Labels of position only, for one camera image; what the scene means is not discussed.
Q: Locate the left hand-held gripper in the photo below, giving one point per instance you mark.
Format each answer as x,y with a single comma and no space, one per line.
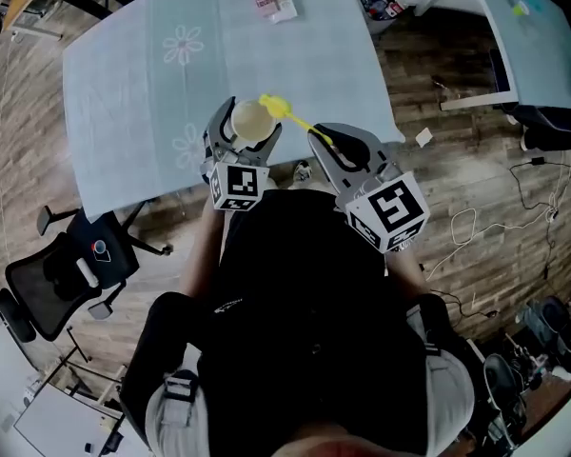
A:
238,184

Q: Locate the black power adapter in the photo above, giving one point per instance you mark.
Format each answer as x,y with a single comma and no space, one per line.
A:
537,161

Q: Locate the white table with blue cloth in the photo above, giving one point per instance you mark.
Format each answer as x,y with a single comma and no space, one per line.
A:
533,45

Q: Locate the black office chair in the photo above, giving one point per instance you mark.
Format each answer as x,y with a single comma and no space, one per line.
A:
43,284

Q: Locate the person's right forearm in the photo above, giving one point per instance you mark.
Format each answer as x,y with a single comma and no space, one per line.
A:
405,274

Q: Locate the white bin with clutter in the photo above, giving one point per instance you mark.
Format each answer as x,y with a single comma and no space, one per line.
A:
380,7

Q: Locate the yellow brush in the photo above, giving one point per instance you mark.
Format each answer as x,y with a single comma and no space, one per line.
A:
276,105

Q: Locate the person's shoe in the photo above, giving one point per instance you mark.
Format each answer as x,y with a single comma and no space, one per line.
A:
302,171

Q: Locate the black bag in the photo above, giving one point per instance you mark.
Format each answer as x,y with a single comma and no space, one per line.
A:
549,319

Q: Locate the white snack packet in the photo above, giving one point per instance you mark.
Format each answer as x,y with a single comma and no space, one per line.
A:
285,7

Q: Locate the white paper scrap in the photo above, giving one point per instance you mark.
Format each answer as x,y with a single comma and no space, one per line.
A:
424,137

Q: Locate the small yellow-green object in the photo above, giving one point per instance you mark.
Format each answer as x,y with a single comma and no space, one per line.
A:
520,8

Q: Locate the person's black clothed body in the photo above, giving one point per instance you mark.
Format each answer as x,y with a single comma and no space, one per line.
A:
304,312

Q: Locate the white desk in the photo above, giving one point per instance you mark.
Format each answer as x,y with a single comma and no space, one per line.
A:
62,422

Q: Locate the red and blue small object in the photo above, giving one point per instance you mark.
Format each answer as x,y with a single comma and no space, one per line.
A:
101,250

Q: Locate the light blue floral tablecloth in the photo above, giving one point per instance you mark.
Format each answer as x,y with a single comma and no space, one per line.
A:
266,55

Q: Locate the pink snack packet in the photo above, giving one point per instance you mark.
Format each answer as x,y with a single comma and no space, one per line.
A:
263,2

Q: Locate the white roll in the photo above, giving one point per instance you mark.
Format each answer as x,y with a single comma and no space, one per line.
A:
87,272

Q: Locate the cream cup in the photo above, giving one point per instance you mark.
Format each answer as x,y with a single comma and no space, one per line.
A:
252,119

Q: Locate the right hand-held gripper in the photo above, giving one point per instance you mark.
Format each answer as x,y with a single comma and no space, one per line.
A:
390,210

